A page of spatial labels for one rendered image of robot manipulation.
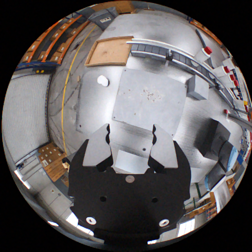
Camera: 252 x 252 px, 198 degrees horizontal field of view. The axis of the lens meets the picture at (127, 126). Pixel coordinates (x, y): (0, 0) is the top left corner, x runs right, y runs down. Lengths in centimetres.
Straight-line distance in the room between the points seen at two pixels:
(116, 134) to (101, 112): 16
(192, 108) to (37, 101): 392
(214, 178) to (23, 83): 413
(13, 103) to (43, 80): 167
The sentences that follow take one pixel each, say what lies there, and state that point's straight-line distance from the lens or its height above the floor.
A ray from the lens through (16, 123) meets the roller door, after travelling 380.
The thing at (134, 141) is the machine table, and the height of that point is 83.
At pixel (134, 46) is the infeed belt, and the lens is 53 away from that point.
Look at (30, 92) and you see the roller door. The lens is 365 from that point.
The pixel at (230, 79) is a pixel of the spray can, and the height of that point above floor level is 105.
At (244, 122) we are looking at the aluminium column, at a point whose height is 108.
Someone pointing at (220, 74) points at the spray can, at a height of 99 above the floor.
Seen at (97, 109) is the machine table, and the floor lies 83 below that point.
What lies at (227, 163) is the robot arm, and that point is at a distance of 50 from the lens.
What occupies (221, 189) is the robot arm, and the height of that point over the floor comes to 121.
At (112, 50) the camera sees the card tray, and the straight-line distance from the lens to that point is 63.
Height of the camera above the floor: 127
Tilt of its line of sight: 69 degrees down
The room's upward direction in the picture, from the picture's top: 136 degrees counter-clockwise
